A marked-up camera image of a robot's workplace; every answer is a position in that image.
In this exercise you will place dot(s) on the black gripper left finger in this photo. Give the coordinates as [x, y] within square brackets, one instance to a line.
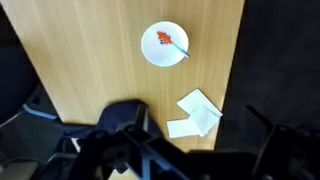
[110, 153]

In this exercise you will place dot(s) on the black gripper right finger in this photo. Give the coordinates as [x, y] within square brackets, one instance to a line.
[290, 153]

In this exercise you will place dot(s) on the orange capped silver pen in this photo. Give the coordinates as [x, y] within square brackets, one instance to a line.
[164, 37]

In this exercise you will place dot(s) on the white folded paper napkin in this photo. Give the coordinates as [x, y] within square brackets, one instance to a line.
[181, 128]
[200, 106]

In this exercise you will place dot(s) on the white round plate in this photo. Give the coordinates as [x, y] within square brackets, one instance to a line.
[156, 51]

